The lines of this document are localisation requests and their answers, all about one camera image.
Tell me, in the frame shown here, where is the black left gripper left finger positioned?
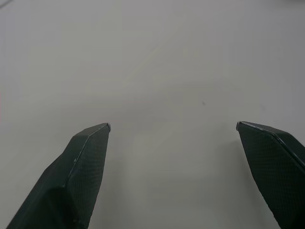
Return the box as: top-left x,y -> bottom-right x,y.
6,123 -> 112,229

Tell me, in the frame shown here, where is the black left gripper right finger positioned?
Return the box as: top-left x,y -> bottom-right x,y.
235,121 -> 305,229

